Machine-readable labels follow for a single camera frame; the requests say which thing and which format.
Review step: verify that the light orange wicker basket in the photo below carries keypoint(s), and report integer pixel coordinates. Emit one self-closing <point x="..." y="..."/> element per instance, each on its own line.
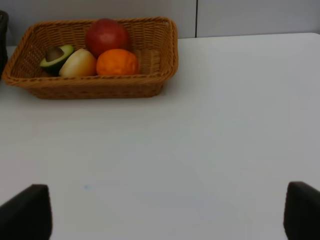
<point x="154" y="40"/>

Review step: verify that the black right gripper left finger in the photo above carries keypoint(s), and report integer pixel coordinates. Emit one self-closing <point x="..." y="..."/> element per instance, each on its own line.
<point x="27" y="215"/>

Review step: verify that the orange yellow peach fruit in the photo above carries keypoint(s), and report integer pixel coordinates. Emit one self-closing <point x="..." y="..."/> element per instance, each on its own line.
<point x="81" y="63"/>

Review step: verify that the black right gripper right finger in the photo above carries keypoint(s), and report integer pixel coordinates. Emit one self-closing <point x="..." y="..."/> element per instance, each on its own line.
<point x="302" y="212"/>

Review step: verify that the orange tangerine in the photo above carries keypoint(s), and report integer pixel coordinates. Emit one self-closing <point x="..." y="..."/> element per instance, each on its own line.
<point x="116" y="62"/>

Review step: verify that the dark brown wicker basket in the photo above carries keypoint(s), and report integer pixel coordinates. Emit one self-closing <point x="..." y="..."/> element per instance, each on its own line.
<point x="4" y="19"/>

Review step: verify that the halved avocado with pit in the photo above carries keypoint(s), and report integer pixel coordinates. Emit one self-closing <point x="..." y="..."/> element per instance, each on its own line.
<point x="55" y="57"/>

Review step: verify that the red apple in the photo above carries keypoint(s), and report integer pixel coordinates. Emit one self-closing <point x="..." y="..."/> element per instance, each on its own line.
<point x="106" y="34"/>

